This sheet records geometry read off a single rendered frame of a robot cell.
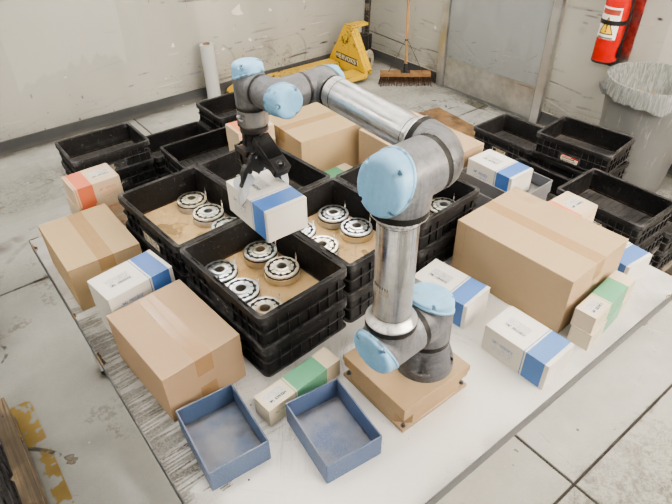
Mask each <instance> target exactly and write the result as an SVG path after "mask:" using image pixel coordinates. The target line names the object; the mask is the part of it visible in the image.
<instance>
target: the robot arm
mask: <svg viewBox="0 0 672 504"><path fill-rule="evenodd" d="M264 71H265V69H264V66H263V62H262V61H261V60H260V59H258V58H254V57H245V58H240V59H237V60H235V61H234V62H233V63H232V65H231V72H232V78H231V80H232V82H233V89H234V97H235V104H236V110H237V116H236V118H237V119H238V121H237V124H238V126H239V128H240V132H241V134H242V141H240V143H237V144H234V147H235V154H236V161H237V163H238V164H239V165H241V167H242V168H241V172H240V177H236V178H235V179H234V181H233V185H234V187H235V189H236V190H237V192H238V202H239V205H240V206H242V205H243V204H244V203H245V202H246V197H247V195H248V194H249V189H250V187H251V185H252V184H253V183H254V180H255V179H254V177H253V175H252V171H254V172H256V173H258V174H260V172H261V171H264V170H266V169H268V170H270V172H271V173H272V175H273V176H274V177H275V178H278V177H279V178H280V179H281V180H282V181H283V182H286V183H287V184H288V185H289V178H288V173H289V170H290V168H291V165H290V163H289V162H288V160H287V159H286V158H285V156H284V155H283V153H282V152H281V150H280V149H279V147H278V146H277V144H276V143H275V142H274V140H273V139H272V137H271V136H270V134H269V133H268V132H267V131H268V130H269V124H268V123H269V114H271V115H272V116H275V117H279V118H282V119H291V118H293V117H295V115H296V114H297V113H299V111H300V110H301V107H303V106H306V105H309V104H312V103H315V102H318V103H320V104H322V105H324V106H325V107H327V108H329V109H330V110H332V111H334V112H336V113H337V114H339V115H341V116H343V117H344V118H346V119H348V120H349V121H351V122H353V123H355V124H356V125H358V126H360V127H362V128H363V129H365V130H367V131H369V132H370V133H372V134H374V135H376V136H377V137H379V138H381V139H383V140H384V141H386V142H388V143H390V144H391V145H392V146H388V147H384V148H382V149H380V150H379V151H377V152H376V153H375V154H373V155H371V156H369V157H368V158H367V159H366V160H365V161H364V162H363V164H362V165H361V167H360V170H359V173H358V178H357V188H358V194H359V196H362V201H361V202H362V204H363V205H364V207H365V208H366V210H367V211H368V212H369V213H370V215H371V217H372V218H373V219H374V220H375V221H376V241H375V262H374V282H373V303H372V304H371V305H370V306H369V307H368V308H367V310H366V313H365V325H364V327H363V328H362V329H358V331H357V332H356V333H355V334H354V345H355V347H356V350H357V352H358V353H359V355H360V356H361V358H362V359H363V360H364V362H365V363H366V364H367V365H368V366H369V367H370V368H372V369H373V370H375V371H376V372H379V373H382V374H387V373H390V372H391V371H393V370H394V369H398V371H399V372H400V373H401V374H402V375H404V376H405V377H407V378H408V379H410V380H413V381H416V382H420V383H433V382H437V381H440V380H442V379H444V378H446V377H447V376H448V375H449V374H450V372H451V370H452V367H453V361H454V356H453V352H452V348H451V345H450V342H449V341H450V335H451V328H452V322H453V316H454V313H455V298H454V296H453V294H452V293H451V292H450V291H449V290H448V289H447V288H445V287H443V286H441V285H439V284H436V283H430V282H418V283H415V284H414V282H415V273H416V263H417V254H418V244H419V234H420V225H421V224H422V223H424V222H425V221H426V220H427V219H428V218H429V215H430V207H431V199H432V196H433V195H434V194H436V193H438V192H440V191H442V190H444V189H446V188H448V187H449V186H451V185H452V184H453V183H454V182H455V181H456V180H457V179H458V177H459V176H460V174H461V171H462V169H463V166H464V151H463V147H462V144H461V142H460V140H459V139H458V137H457V136H456V135H455V133H454V132H453V131H452V130H451V129H450V128H448V127H447V126H445V125H444V124H443V123H441V122H439V121H437V120H435V119H433V118H431V117H429V116H421V117H418V116H416V115H414V114H412V113H410V112H408V111H406V110H404V109H402V108H401V107H399V106H397V105H395V104H393V103H391V102H389V101H387V100H385V99H383V98H381V97H379V96H377V95H375V94H373V93H371V92H369V91H367V90H366V89H364V88H362V87H360V86H358V85H356V84H354V83H352V82H350V81H348V80H346V79H345V76H344V73H343V71H341V70H340V67H339V66H337V65H335V64H327V65H319V66H317V67H315V68H311V69H308V70H304V71H301V72H297V73H293V74H290V75H286V76H283V77H279V78H274V77H271V76H269V75H267V74H265V73H264ZM268 113H269V114H268ZM265 132H266V133H265ZM240 144H242V145H240ZM238 145H239V146H238ZM237 151H238V152H239V158H240V160H239V159H238V156H237Z"/></svg>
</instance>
